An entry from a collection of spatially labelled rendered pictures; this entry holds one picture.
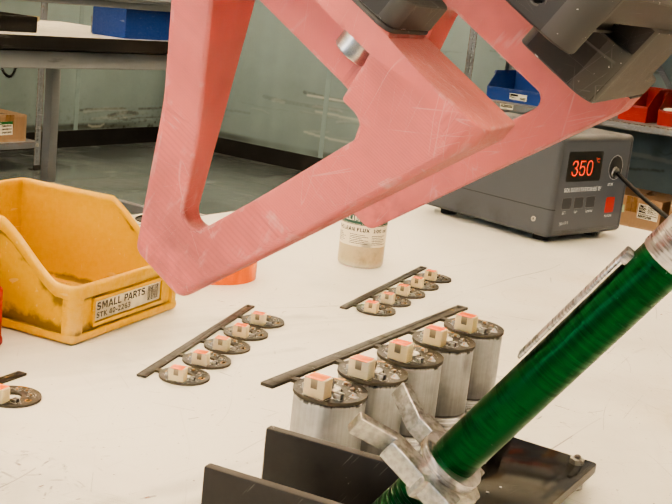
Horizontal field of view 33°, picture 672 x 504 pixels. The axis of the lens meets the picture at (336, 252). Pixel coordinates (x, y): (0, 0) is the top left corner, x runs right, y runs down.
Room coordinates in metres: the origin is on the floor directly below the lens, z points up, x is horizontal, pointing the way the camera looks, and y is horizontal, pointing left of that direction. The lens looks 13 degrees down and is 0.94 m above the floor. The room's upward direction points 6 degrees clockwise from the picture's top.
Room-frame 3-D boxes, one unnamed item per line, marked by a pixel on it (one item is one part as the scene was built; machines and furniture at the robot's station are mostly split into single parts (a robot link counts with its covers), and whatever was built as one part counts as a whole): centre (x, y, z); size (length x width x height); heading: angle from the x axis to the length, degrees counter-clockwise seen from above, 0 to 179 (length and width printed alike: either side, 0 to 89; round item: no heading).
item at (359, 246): (0.81, -0.02, 0.80); 0.03 x 0.03 x 0.10
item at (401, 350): (0.39, -0.03, 0.82); 0.01 x 0.01 x 0.01; 59
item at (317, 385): (0.35, 0.00, 0.82); 0.01 x 0.01 x 0.01; 59
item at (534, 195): (1.05, -0.17, 0.80); 0.15 x 0.12 x 0.10; 45
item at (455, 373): (0.42, -0.05, 0.79); 0.02 x 0.02 x 0.05
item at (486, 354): (0.45, -0.06, 0.79); 0.02 x 0.02 x 0.05
